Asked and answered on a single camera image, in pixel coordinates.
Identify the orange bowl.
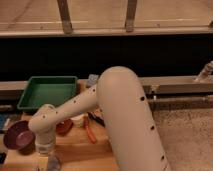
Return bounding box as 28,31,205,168
56,119,73,135

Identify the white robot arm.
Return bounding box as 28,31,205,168
29,66,171,171

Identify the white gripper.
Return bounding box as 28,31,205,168
35,143,55,171

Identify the white cup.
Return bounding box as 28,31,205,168
72,114,85,127

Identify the green plastic tray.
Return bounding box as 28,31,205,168
17,76,78,112

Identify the purple bowl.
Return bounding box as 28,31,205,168
3,120,35,150

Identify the grey blue towel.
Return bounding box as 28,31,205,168
47,155,61,171

